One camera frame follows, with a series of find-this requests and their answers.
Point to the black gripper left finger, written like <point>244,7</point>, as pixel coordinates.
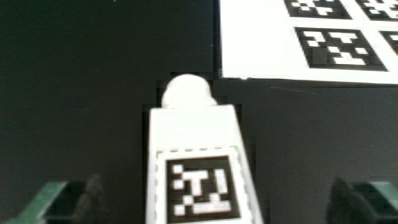
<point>68,203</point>

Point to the white marker tag sheet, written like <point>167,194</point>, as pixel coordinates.
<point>318,40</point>

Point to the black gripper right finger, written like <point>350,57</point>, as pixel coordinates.
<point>363,203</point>

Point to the white table leg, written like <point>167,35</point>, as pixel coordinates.
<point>199,181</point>

